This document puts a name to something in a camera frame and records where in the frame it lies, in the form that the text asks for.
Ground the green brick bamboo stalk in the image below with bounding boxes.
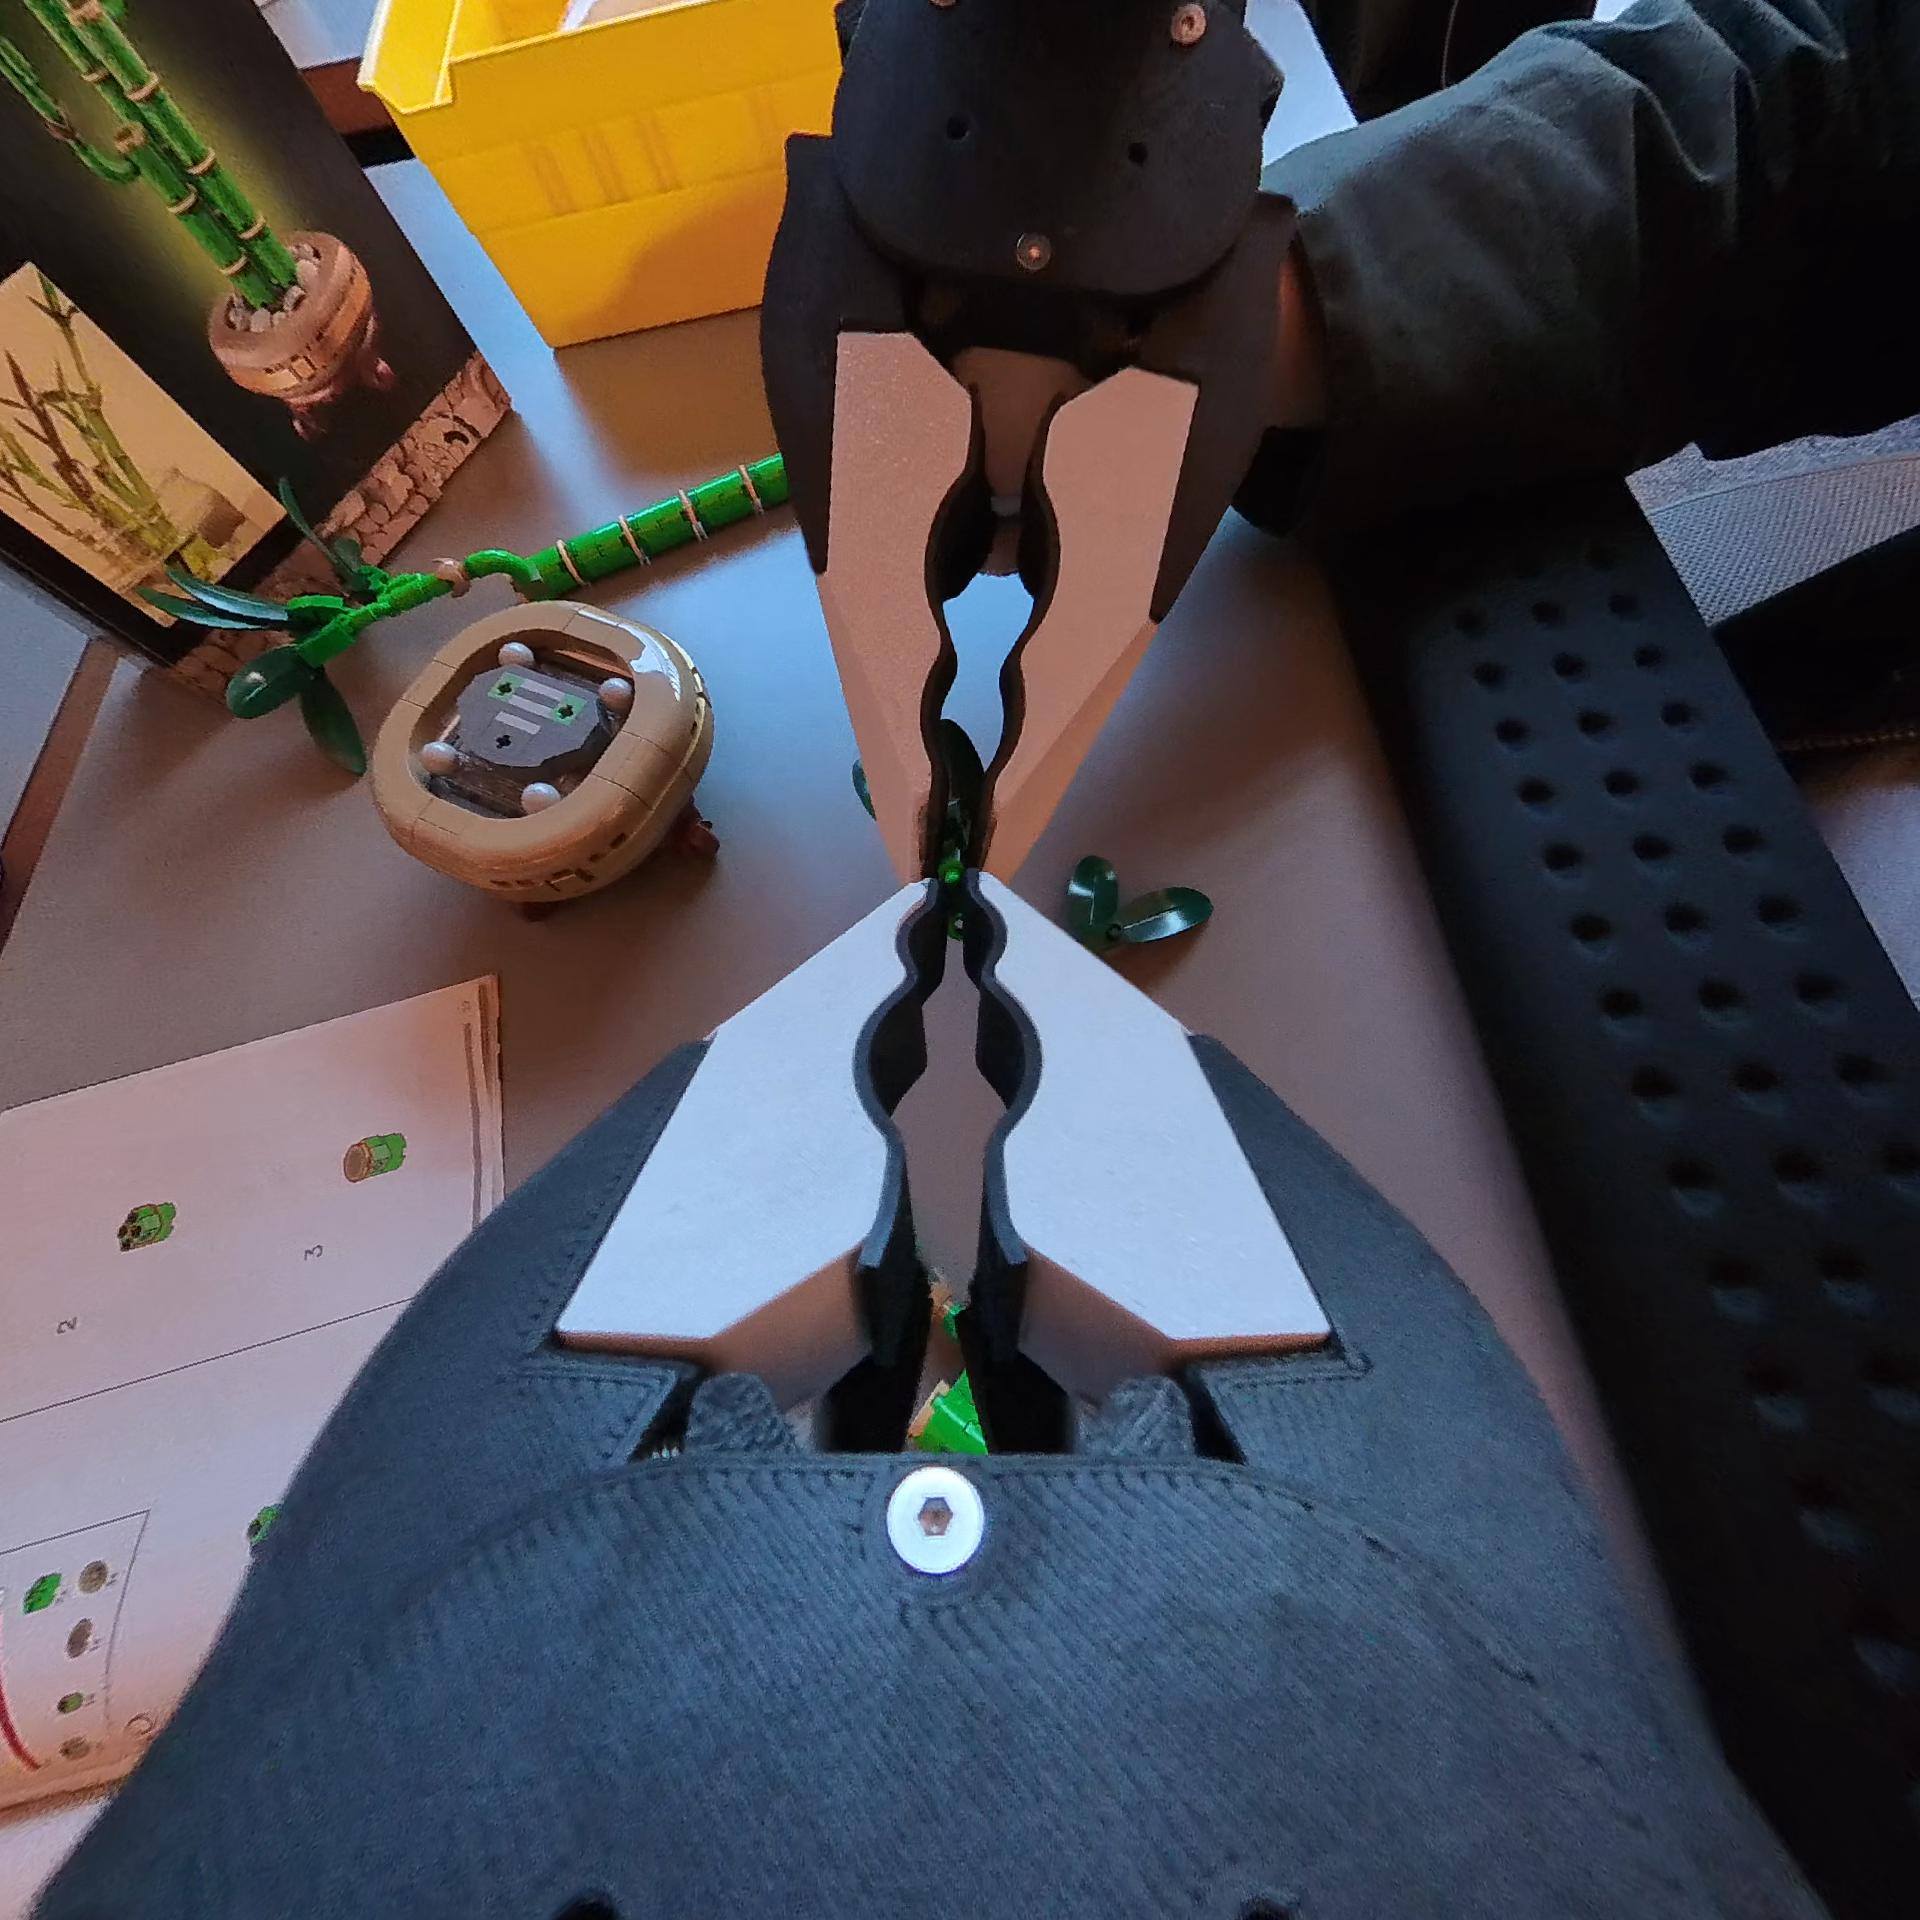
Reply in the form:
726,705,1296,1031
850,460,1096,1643
905,1273,992,1457
138,450,792,777

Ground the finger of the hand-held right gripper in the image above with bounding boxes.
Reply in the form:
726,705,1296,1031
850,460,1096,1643
827,329,988,883
973,364,1200,876

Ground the grey desk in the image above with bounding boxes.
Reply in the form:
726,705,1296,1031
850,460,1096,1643
0,0,1681,1920

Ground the tan brick-built pot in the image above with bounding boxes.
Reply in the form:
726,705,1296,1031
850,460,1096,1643
370,599,721,919

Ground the yellow plastic bin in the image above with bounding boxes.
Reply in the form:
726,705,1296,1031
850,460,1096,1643
355,0,846,349

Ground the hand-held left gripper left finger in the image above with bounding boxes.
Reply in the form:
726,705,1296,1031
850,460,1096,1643
553,876,943,1454

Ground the person's right hand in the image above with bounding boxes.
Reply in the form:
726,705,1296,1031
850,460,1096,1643
1266,239,1329,430

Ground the person's torso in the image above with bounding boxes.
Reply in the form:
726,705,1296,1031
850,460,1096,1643
1626,433,1920,992

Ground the two-leaf green sprig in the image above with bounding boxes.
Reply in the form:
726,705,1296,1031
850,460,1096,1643
1064,853,1213,954

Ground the white instruction booklet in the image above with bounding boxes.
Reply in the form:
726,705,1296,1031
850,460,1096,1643
0,974,504,1817

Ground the dark green leaf piece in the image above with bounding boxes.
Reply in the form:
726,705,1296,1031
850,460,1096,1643
851,719,992,887

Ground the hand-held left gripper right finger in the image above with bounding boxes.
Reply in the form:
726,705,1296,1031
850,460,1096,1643
959,870,1337,1454

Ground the black perforated chair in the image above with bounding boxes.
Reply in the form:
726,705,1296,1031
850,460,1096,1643
1334,494,1920,1920

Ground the black bamboo building set box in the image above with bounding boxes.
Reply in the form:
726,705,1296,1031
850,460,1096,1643
0,0,515,708

